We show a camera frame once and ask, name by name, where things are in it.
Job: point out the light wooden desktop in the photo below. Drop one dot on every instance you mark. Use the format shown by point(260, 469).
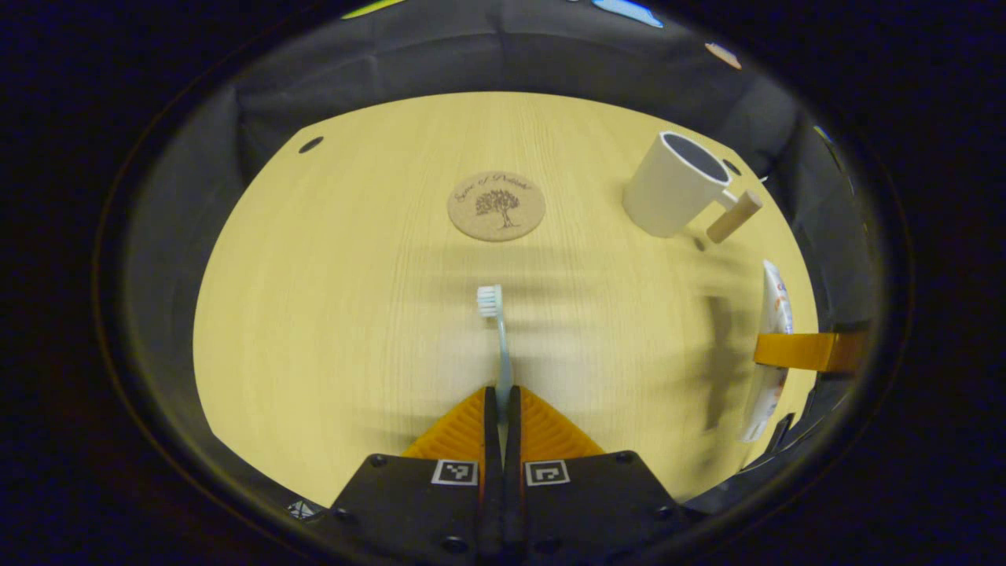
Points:
point(354, 314)

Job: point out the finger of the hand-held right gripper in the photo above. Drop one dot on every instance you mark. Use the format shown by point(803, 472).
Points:
point(802, 351)
point(783, 431)

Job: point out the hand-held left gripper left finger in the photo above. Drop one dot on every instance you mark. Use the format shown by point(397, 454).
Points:
point(491, 472)

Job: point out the white toothpaste tube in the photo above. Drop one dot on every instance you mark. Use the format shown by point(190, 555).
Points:
point(776, 303)

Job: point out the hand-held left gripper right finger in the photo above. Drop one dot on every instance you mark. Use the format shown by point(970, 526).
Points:
point(513, 472)

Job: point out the round cork coaster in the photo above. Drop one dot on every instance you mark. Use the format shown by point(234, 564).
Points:
point(496, 206)

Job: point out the pale blue toothbrush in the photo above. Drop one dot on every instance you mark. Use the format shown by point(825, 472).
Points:
point(503, 346)

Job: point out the round black desk grommet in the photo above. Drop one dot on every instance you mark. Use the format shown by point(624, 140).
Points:
point(310, 145)
point(732, 167)

